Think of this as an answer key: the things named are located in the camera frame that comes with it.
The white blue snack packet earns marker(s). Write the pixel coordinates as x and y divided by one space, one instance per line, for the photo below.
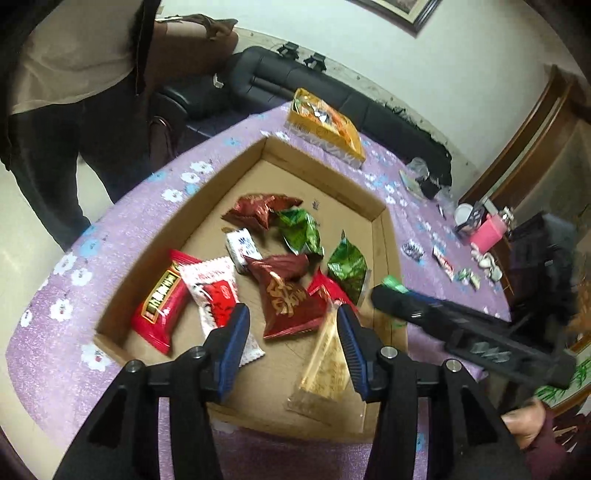
242 247

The cream green snack packet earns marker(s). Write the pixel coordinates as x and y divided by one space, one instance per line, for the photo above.
467 277

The bamboo print panel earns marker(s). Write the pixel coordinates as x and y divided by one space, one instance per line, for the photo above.
554 392

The bright red foil snack packet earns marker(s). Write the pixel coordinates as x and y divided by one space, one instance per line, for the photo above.
330 290

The framed wall picture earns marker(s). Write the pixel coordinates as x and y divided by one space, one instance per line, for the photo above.
411 11

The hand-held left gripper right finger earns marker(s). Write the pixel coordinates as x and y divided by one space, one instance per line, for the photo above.
353 350

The orange snack box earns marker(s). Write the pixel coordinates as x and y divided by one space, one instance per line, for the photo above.
323 122

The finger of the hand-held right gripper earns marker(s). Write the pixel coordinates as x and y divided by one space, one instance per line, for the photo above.
415 309

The cardboard box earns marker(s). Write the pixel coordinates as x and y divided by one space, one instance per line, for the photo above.
277 184

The purple floral tablecloth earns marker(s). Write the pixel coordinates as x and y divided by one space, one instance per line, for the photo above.
55 360

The black clamp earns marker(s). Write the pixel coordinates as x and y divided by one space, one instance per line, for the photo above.
314 60
288 48

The large dark red snack packet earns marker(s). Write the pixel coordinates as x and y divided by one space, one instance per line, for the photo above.
286 300

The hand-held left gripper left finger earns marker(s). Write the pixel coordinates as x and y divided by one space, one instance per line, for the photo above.
233 350

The small white dark snack packet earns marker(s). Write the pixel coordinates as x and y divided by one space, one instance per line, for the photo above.
413 249

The small dark red snack packet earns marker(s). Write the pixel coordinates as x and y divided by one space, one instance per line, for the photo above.
256 210

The small white red snack packet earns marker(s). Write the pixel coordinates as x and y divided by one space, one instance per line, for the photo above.
443 263

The white work glove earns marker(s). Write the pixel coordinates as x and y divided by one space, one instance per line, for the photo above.
485 262
497 274

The pink knit-sleeved thermos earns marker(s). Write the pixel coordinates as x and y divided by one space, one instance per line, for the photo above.
487 233

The person's right forearm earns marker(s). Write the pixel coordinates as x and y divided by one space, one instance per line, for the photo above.
551 454

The clear green-ended cake packet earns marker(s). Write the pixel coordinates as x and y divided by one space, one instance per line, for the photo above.
392 282

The clear plastic cup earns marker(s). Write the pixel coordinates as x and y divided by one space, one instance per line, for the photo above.
418 165

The black leather sofa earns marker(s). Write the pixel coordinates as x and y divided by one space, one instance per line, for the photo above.
323 92

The golden biscuit packet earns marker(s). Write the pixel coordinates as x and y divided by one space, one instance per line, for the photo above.
323 369

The red yellow-label snack packet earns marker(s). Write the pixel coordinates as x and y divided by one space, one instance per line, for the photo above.
159 304

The black phone stand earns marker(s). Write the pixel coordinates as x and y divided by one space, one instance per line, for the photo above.
479 214

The person's right hand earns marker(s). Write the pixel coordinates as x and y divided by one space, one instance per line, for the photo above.
521 420

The green foil snack packet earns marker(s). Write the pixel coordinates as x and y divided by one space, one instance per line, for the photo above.
300 228

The green pea snack packet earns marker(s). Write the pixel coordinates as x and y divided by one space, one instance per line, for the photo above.
348 267

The white plastic container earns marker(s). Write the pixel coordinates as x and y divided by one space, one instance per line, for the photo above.
463 214

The brown leather bag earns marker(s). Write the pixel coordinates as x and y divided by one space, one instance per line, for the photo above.
184 50

